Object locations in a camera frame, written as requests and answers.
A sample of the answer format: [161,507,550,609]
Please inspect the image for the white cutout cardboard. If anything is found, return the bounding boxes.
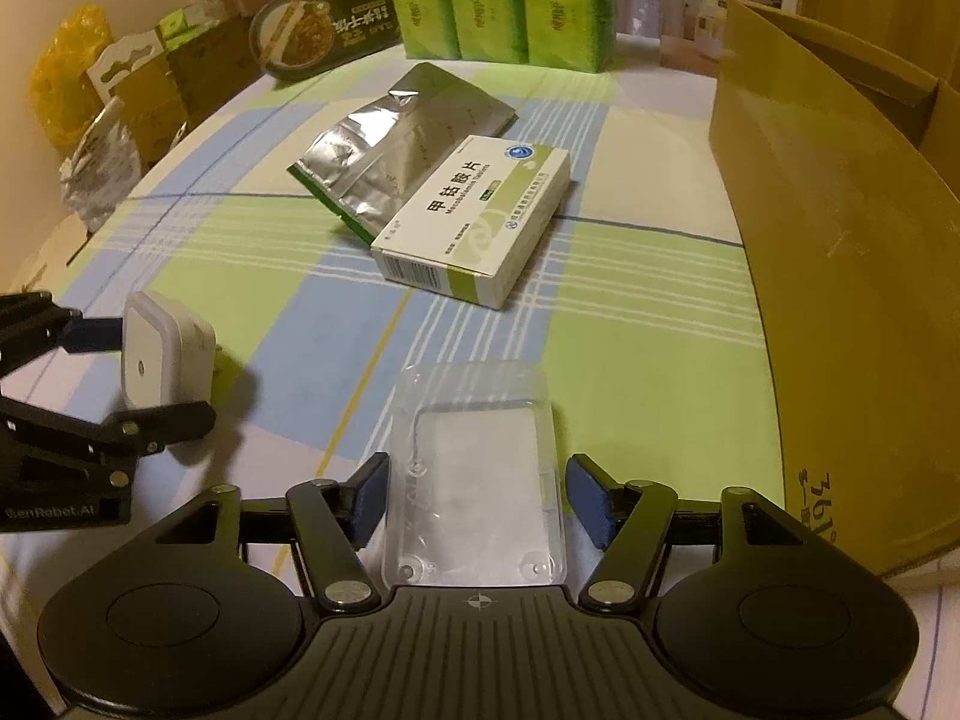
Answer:
[86,28,170,102]

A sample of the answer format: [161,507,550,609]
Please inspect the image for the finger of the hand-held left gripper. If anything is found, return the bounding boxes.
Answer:
[0,291,125,380]
[0,394,218,466]

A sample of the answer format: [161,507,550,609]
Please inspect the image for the crinkled white plastic bag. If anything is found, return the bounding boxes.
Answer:
[60,97,143,233]

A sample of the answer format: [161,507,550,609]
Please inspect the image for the bundle of green tissue packs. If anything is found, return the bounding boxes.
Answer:
[379,0,627,74]

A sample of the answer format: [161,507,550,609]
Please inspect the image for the silver foil pouch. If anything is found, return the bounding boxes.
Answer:
[287,64,518,245]

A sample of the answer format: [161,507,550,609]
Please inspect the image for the brown storage carton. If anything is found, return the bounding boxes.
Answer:
[161,15,263,125]

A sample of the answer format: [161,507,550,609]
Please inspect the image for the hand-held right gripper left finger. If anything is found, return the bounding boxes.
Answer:
[154,452,392,612]

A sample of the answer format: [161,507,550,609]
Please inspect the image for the large brown cardboard box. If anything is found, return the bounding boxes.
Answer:
[709,0,960,578]

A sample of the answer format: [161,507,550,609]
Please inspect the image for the green tissue boxes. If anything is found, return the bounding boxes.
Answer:
[156,4,226,44]

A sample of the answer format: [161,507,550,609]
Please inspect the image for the yellow plastic bag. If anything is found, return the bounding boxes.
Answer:
[28,4,125,158]

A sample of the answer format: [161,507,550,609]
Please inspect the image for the checkered tablecloth desktop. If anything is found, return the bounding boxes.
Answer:
[0,30,796,720]

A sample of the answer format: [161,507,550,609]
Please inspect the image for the white square night light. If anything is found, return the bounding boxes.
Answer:
[120,291,218,412]

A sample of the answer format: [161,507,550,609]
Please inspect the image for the clear plastic tray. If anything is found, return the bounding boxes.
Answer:
[382,361,567,590]

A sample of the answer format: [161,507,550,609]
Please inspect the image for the white appliance carton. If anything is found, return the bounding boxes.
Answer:
[660,0,788,76]

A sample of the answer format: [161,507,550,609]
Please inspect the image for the white green medicine box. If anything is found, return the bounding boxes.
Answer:
[371,133,571,310]

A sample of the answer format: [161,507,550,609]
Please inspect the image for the dark oval instant meal box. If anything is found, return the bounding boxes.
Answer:
[250,0,406,83]

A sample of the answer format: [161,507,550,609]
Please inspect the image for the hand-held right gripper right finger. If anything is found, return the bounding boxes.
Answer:
[566,454,815,612]

